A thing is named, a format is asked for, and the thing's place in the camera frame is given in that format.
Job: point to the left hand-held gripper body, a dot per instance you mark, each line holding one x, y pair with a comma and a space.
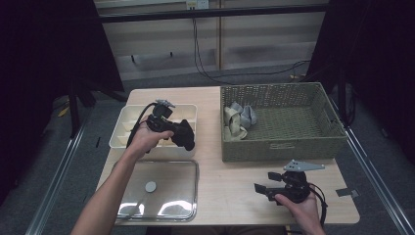
160, 122

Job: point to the metal floor rail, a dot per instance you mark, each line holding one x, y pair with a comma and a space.
375, 182
55, 189

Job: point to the black metal stand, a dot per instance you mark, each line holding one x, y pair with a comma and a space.
74, 107
342, 98

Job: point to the white wall outlet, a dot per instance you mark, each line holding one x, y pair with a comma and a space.
202, 4

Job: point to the white round disc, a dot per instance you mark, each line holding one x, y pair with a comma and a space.
150, 186

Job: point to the dark curtain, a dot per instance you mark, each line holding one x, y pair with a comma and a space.
375, 49
49, 49

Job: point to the person's right hand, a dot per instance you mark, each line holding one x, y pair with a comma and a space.
305, 215

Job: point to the green woven basket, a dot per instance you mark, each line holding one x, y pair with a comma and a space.
293, 124

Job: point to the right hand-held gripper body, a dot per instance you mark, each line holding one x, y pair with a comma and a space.
295, 186

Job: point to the beige sock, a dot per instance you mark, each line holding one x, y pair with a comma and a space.
232, 119
236, 133

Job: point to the grey tape piece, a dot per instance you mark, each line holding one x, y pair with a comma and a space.
345, 192

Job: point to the grey sock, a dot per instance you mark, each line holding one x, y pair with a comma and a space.
248, 116
236, 107

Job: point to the cream divided organizer box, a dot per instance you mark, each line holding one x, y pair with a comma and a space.
130, 114

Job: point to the small yellow floor object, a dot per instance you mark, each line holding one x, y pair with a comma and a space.
63, 112

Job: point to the person's left hand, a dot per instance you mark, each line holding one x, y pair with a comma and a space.
143, 142

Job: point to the black horizontal bar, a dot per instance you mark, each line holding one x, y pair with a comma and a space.
228, 12

